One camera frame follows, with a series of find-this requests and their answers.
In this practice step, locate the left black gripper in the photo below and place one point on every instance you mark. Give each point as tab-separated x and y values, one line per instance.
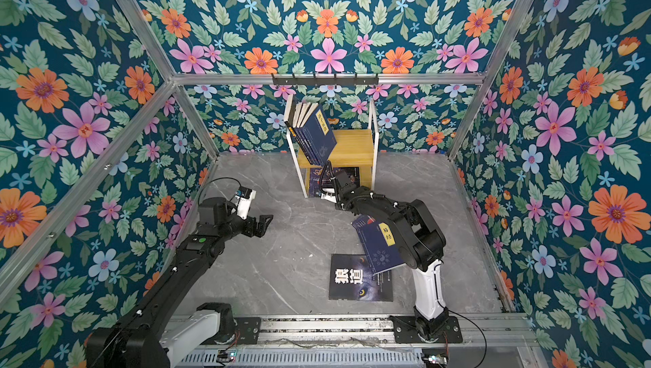
261	225

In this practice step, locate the dark illustrated cover book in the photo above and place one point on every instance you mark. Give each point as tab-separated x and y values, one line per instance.
317	184

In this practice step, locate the navy book yellow label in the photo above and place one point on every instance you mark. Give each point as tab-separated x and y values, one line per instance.
300	138

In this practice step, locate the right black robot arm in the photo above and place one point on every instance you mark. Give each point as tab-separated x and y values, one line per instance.
395	233

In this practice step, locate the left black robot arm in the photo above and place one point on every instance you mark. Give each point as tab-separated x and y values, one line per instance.
134	341

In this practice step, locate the purple book under right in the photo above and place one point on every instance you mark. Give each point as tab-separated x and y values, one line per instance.
362	221

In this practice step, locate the black wolf cover book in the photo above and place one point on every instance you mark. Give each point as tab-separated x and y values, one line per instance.
352	278

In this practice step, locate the black book on shelf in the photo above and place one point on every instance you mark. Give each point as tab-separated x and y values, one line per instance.
289	114

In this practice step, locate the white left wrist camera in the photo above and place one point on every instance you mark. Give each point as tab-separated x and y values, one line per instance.
244	197

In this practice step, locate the wooden shelf white frame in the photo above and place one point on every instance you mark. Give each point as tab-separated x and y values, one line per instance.
355	148

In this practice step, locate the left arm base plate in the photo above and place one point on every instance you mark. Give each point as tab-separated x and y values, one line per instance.
240	330

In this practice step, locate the black hook rail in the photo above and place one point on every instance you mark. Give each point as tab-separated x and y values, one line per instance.
325	80

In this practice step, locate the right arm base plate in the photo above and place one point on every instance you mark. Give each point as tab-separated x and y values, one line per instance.
405	331

